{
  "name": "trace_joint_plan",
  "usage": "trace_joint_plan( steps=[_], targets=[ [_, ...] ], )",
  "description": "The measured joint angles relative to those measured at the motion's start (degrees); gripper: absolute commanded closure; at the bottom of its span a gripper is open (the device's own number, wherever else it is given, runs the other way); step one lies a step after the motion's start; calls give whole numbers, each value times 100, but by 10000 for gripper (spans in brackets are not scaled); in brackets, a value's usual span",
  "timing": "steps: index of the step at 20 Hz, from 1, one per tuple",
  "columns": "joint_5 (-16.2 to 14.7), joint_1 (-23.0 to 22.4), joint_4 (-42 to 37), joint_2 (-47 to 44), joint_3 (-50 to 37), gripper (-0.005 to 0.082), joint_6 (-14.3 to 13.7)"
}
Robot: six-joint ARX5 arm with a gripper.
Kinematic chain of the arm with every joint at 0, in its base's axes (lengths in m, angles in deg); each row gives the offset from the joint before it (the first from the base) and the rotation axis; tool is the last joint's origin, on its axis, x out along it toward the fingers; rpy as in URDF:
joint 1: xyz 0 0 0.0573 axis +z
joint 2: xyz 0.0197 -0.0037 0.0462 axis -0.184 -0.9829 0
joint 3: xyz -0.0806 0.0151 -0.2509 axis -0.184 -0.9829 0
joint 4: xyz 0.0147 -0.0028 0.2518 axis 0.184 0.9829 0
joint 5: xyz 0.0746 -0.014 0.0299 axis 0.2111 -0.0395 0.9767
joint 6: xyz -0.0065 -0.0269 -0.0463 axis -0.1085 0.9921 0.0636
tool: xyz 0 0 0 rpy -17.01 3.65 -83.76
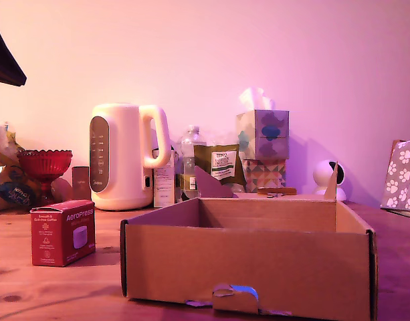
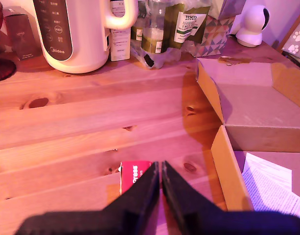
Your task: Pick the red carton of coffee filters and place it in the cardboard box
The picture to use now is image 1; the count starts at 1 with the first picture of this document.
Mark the green Tesco pouch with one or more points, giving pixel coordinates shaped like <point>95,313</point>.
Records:
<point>224,164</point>

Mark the white printed carton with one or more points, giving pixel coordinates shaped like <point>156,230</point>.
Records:
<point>164,187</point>

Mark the white electric kettle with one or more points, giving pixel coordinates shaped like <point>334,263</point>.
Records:
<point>124,150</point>

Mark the tissue box with cloud print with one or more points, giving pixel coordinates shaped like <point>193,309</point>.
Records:
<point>268,133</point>

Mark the red AeroPress filter carton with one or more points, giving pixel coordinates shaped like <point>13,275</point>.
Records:
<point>61,234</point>

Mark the yellow and blue snack bag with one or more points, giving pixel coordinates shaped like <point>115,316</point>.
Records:
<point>7,187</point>

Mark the small wooden tool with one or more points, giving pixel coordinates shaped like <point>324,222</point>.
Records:
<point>278,191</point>

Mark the paw print bag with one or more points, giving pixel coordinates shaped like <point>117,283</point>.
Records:
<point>402,177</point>

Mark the clear plastic bottle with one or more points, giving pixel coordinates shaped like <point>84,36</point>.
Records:
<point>188,147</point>

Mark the small white round camera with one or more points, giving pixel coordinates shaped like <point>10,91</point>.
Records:
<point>323,177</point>

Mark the open cardboard box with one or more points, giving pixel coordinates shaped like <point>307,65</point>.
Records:
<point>244,261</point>

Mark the red glass footed bowl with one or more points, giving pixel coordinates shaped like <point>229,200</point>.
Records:
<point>44,164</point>

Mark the small brown box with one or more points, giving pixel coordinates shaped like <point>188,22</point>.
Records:
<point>81,182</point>

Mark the tissue box with triangle print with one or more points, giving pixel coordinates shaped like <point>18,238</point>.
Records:
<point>265,175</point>

